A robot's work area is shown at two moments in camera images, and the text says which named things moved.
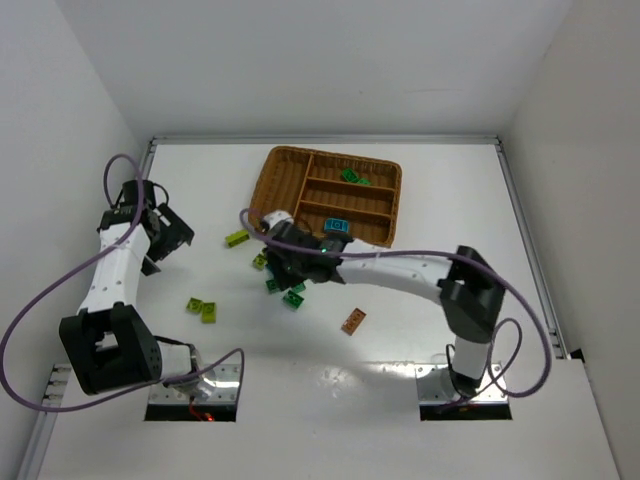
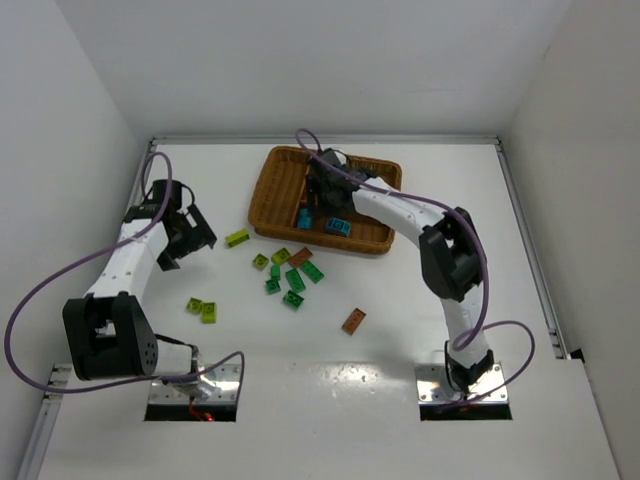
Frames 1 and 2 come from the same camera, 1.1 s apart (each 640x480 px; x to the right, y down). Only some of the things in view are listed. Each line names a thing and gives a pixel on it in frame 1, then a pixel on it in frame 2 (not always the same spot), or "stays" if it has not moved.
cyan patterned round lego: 336,224 stays
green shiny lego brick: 292,300 stays
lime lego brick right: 209,312 stays
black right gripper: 280,270 → 317,188
